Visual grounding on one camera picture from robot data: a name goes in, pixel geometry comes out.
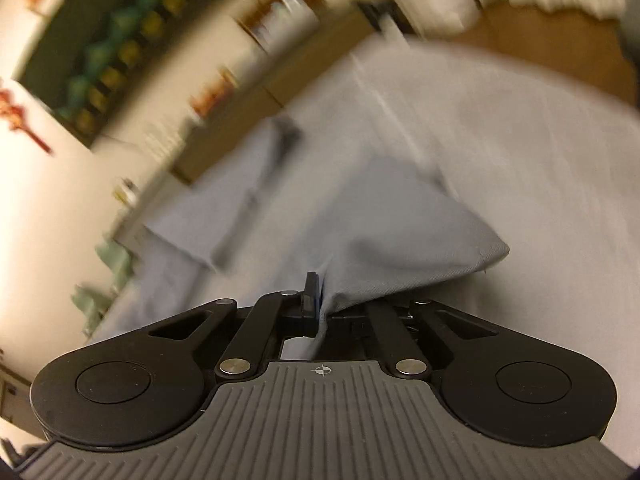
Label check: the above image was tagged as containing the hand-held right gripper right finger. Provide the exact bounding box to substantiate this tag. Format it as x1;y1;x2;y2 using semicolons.
331;299;506;379

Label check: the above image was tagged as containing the red hanging ornament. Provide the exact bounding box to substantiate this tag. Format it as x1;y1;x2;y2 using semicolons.
0;77;56;157

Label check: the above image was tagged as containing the dark patterned wall hanging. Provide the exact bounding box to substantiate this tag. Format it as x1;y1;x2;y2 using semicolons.
15;0;266;150

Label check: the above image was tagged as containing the long grey-brown sideboard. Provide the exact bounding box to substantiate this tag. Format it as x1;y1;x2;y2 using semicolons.
112;7;396;256

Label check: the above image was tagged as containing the grey garment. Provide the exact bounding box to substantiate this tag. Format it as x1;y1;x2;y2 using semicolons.
92;117;512;361

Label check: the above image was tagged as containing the white organiser box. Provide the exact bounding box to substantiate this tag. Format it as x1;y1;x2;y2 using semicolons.
250;0;321;56

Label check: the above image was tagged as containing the wooden framed board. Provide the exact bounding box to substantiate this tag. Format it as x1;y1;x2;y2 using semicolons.
237;0;328;48

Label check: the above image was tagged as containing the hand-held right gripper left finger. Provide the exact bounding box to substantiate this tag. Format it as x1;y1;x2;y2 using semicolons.
144;272;327;382

